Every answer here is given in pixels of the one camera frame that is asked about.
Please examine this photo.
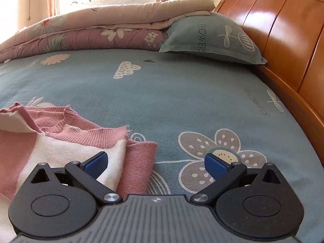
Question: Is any blue floral bedsheet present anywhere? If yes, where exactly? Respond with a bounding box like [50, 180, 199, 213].
[0, 48, 324, 243]

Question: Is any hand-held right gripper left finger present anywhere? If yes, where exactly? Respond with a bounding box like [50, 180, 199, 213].
[30, 151, 121, 204]

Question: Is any teal flower print pillow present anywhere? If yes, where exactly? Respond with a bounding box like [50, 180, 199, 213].
[159, 11, 268, 65]

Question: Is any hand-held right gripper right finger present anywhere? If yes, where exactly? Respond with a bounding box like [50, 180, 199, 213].
[190, 153, 282, 204]

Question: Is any pink floral quilt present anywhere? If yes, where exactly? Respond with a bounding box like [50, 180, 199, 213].
[0, 0, 215, 65]

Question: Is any wooden headboard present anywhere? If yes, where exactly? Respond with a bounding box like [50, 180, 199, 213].
[214, 0, 324, 167]

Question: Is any pink and cream knit sweater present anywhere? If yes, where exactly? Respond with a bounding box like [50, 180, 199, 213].
[0, 102, 158, 203]

